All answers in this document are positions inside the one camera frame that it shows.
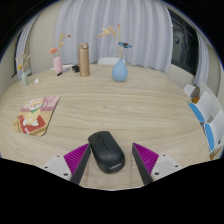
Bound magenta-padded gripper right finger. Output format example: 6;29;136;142
131;142;184;186

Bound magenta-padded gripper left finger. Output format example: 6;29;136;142
41;142;92;186

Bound black computer mouse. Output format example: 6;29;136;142
87;130;126;174

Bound cartoon printed mouse pad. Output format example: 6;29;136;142
13;95;62;137

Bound white and blue chairs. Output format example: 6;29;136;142
182;83;224;160

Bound dark marker pen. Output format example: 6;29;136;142
56;67;72;77

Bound blue vase with dried flowers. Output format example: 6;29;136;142
96;23;133;83

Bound green vase with dried flowers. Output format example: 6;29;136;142
16;52;32;87

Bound pink vase with dried flowers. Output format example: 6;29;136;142
48;31;72;76

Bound bronze metal drink bottle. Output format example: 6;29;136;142
78;42;91;78

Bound narrow white curtain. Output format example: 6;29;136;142
193;31;210;88
14;13;41;81

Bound dark window strip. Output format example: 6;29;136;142
10;33;23;78

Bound dark framed window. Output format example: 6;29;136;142
168;9;200;77

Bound wide white sheer curtain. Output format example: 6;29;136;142
54;0;174;74

